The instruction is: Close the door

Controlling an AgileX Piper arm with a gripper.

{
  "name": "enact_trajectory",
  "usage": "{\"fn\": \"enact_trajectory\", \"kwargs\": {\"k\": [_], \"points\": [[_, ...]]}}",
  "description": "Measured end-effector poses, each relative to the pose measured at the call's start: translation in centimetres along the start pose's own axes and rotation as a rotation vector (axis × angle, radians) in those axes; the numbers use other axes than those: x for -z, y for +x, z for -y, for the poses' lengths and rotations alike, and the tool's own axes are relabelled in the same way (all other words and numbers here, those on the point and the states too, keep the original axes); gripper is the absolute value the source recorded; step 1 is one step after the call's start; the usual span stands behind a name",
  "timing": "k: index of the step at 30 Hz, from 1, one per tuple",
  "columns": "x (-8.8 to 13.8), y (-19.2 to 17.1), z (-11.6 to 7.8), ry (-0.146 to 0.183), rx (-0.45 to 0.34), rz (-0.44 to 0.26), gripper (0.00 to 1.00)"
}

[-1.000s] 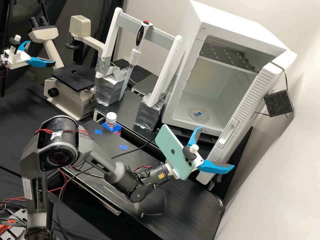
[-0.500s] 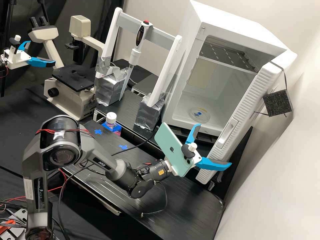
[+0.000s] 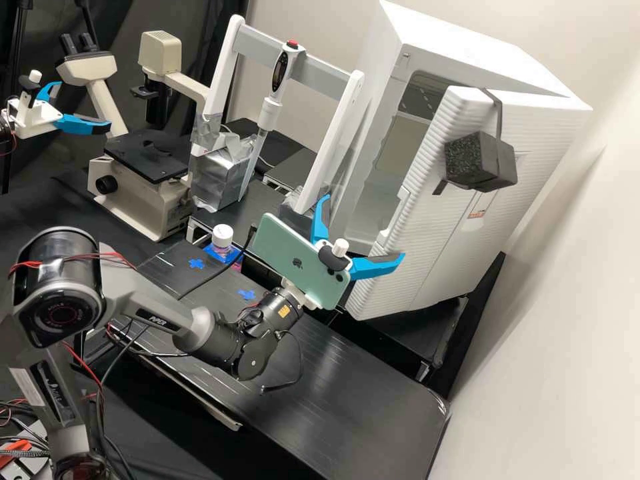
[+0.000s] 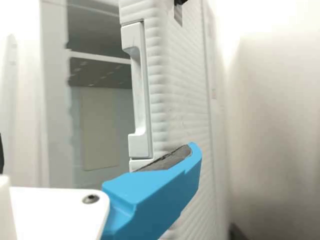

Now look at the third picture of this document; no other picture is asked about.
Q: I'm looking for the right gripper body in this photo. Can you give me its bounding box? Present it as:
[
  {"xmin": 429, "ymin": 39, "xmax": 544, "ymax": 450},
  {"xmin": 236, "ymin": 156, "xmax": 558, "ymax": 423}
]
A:
[{"xmin": 279, "ymin": 279, "xmax": 322, "ymax": 311}]

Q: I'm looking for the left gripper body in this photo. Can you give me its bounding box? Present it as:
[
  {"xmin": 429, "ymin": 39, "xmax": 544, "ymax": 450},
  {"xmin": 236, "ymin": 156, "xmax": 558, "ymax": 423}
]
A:
[{"xmin": 5, "ymin": 97, "xmax": 65, "ymax": 139}]

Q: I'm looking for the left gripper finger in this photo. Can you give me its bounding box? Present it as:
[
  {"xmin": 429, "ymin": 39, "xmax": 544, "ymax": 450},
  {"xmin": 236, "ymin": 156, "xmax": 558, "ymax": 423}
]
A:
[
  {"xmin": 37, "ymin": 79, "xmax": 65, "ymax": 103},
  {"xmin": 55, "ymin": 113, "xmax": 113, "ymax": 137}
]

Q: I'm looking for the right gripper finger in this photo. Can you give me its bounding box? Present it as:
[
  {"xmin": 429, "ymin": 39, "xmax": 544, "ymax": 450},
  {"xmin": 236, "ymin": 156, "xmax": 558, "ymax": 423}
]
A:
[
  {"xmin": 348, "ymin": 252, "xmax": 407, "ymax": 281},
  {"xmin": 308, "ymin": 193, "xmax": 333, "ymax": 247}
]

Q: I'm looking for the incubator door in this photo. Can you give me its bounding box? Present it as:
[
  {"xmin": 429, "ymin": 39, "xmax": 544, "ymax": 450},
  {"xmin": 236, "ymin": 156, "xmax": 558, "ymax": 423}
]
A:
[{"xmin": 345, "ymin": 83, "xmax": 594, "ymax": 323}]

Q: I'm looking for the left phone holder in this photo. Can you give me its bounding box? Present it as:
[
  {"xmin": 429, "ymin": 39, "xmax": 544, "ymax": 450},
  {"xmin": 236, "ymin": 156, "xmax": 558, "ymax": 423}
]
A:
[{"xmin": 19, "ymin": 69, "xmax": 44, "ymax": 109}]

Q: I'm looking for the cream microscope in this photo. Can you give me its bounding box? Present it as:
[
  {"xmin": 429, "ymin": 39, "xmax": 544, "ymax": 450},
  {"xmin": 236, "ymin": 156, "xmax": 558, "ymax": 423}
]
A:
[{"xmin": 55, "ymin": 29, "xmax": 212, "ymax": 244}]

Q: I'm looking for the blue bottle holder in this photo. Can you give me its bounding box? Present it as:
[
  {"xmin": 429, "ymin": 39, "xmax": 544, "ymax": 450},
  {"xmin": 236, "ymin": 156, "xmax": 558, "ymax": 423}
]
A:
[{"xmin": 203, "ymin": 243, "xmax": 241, "ymax": 265}]

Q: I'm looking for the small bottle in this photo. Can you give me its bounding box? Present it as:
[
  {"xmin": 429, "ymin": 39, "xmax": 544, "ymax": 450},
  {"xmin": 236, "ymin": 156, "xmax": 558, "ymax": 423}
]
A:
[{"xmin": 210, "ymin": 224, "xmax": 237, "ymax": 254}]

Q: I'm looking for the black tray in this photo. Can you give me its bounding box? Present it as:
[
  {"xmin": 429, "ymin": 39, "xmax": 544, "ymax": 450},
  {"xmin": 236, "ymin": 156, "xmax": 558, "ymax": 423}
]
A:
[{"xmin": 135, "ymin": 241, "xmax": 245, "ymax": 301}]

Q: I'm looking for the white pipette stand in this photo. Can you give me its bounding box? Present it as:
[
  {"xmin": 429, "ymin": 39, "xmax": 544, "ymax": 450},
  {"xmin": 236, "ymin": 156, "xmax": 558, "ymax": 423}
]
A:
[{"xmin": 189, "ymin": 13, "xmax": 367, "ymax": 217}]

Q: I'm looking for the pipette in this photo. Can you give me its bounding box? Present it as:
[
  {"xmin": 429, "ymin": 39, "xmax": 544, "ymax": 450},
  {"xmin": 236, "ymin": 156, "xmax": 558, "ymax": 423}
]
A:
[{"xmin": 239, "ymin": 38, "xmax": 307, "ymax": 199}]

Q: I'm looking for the white incubator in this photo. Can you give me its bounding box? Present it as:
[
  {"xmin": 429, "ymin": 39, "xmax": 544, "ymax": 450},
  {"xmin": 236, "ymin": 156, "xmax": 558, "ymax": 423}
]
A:
[{"xmin": 329, "ymin": 0, "xmax": 595, "ymax": 249}]

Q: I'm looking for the right wrist camera phone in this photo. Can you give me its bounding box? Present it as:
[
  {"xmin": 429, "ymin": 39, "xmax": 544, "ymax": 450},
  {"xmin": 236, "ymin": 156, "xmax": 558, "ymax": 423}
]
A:
[{"xmin": 251, "ymin": 213, "xmax": 353, "ymax": 309}]

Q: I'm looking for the black cable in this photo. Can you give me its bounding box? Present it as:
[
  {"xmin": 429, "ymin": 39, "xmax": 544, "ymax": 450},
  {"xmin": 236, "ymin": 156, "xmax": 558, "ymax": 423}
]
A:
[{"xmin": 179, "ymin": 225, "xmax": 259, "ymax": 301}]

